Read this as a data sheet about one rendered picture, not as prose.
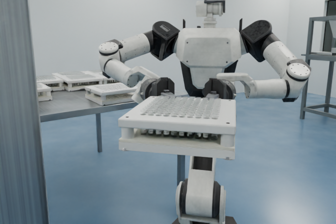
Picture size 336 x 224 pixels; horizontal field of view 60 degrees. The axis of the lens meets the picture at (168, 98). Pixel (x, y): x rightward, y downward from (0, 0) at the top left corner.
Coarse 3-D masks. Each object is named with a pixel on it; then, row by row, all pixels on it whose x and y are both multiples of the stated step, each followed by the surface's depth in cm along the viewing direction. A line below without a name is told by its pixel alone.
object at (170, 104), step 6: (162, 102) 72; (168, 102) 72; (174, 102) 72; (180, 102) 72; (186, 102) 72; (192, 102) 74; (198, 102) 72; (204, 102) 71; (210, 102) 72; (150, 108) 66; (156, 108) 67; (162, 108) 66; (168, 108) 66; (174, 108) 66; (180, 108) 68; (186, 108) 66; (192, 108) 66; (198, 108) 66; (210, 108) 66; (162, 132) 66
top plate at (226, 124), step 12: (156, 96) 84; (132, 108) 70; (204, 108) 70; (228, 108) 70; (120, 120) 62; (132, 120) 61; (144, 120) 60; (156, 120) 60; (168, 120) 60; (180, 120) 60; (192, 120) 60; (204, 120) 60; (216, 120) 60; (228, 120) 60; (204, 132) 58; (216, 132) 57; (228, 132) 57
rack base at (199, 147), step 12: (120, 144) 63; (132, 144) 62; (144, 144) 61; (156, 144) 61; (168, 144) 60; (180, 144) 60; (192, 144) 59; (204, 144) 59; (216, 144) 59; (204, 156) 59; (216, 156) 58; (228, 156) 58
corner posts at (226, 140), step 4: (124, 128) 62; (128, 128) 62; (132, 128) 63; (124, 132) 62; (128, 132) 62; (132, 132) 63; (124, 136) 62; (128, 136) 62; (132, 136) 63; (220, 136) 59; (224, 136) 58; (228, 136) 57; (232, 136) 58; (220, 140) 59; (224, 140) 58; (228, 140) 58; (232, 140) 58; (220, 144) 59; (224, 144) 58; (228, 144) 58; (232, 144) 58
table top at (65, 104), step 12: (60, 96) 177; (72, 96) 177; (84, 96) 177; (48, 108) 147; (60, 108) 147; (72, 108) 147; (84, 108) 147; (96, 108) 150; (108, 108) 154; (120, 108) 159; (48, 120) 137
